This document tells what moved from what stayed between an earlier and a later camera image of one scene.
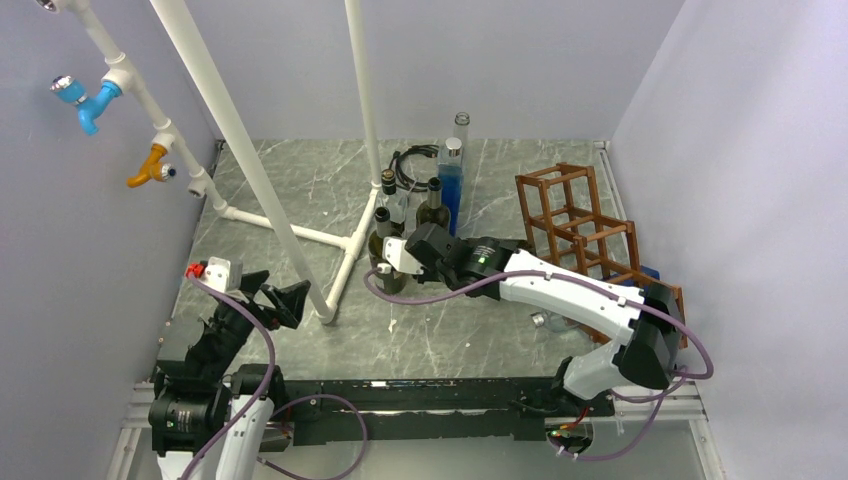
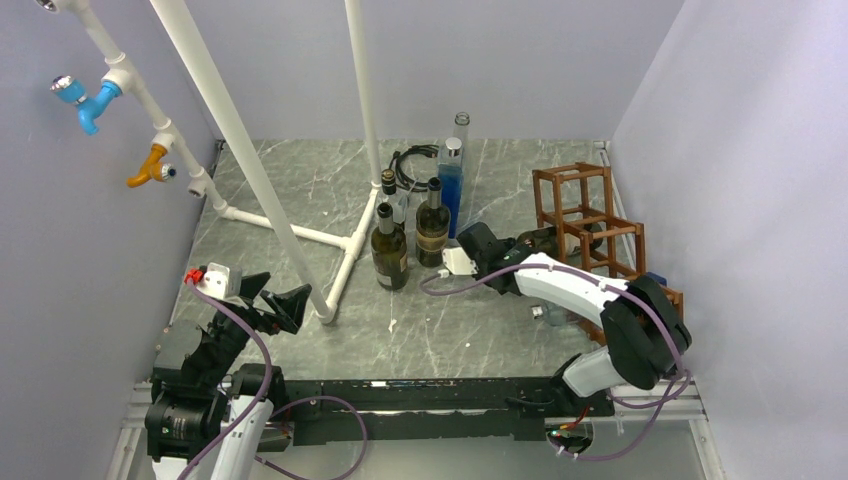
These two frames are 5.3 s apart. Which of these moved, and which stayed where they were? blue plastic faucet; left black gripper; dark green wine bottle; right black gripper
Moved: right black gripper
Stayed: left black gripper; blue plastic faucet; dark green wine bottle
